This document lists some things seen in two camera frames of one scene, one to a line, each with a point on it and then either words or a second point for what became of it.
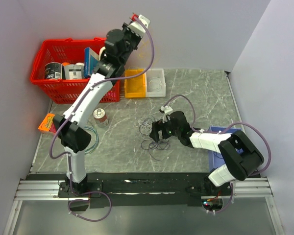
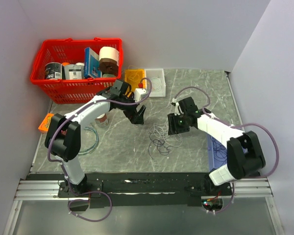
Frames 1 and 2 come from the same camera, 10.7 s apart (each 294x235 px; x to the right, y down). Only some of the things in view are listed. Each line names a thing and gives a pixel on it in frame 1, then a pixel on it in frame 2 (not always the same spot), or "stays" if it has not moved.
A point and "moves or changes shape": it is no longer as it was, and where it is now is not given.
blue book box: x=91 y=59 stays
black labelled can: x=53 y=70 stays
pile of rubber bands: x=148 y=143 moves or changes shape
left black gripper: x=128 y=31 -> x=134 y=117
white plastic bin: x=155 y=85 stays
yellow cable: x=141 y=48 -> x=134 y=77
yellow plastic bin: x=134 y=87 stays
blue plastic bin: x=215 y=159 stays
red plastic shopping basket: x=68 y=50 stays
